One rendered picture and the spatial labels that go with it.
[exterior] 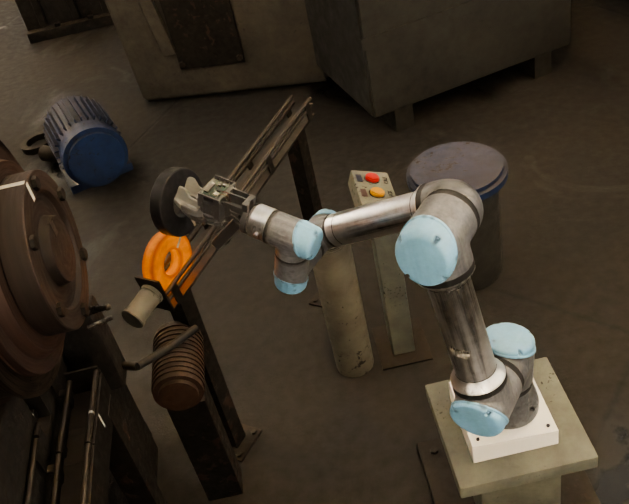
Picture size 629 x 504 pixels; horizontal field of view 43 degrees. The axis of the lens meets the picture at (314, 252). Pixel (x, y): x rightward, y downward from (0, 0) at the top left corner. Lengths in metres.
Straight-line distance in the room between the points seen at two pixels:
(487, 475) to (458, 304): 0.52
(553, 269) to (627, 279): 0.24
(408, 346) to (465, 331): 0.99
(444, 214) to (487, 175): 1.08
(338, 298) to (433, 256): 0.89
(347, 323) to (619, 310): 0.88
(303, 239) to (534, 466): 0.74
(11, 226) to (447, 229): 0.73
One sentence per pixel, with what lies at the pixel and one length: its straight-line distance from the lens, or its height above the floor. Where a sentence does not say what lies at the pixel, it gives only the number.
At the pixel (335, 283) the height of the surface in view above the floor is 0.40.
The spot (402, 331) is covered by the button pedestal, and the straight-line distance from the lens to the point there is 2.50.
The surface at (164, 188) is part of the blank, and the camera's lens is 1.76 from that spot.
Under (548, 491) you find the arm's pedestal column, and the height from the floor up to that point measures 0.12.
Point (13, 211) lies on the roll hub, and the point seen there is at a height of 1.24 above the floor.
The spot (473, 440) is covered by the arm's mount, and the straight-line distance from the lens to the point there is 1.90.
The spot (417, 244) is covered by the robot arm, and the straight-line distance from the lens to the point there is 1.44.
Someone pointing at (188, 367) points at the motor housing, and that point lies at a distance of 1.98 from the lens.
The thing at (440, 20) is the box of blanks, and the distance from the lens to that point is 3.51.
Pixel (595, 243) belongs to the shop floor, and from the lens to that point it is 2.94.
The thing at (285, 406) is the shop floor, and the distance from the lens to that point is 2.51.
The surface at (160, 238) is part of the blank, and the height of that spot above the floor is 0.78.
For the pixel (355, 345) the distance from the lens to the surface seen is 2.43.
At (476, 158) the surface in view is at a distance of 2.62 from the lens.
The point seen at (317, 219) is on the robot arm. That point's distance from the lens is 1.81.
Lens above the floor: 1.88
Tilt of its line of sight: 38 degrees down
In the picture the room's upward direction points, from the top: 13 degrees counter-clockwise
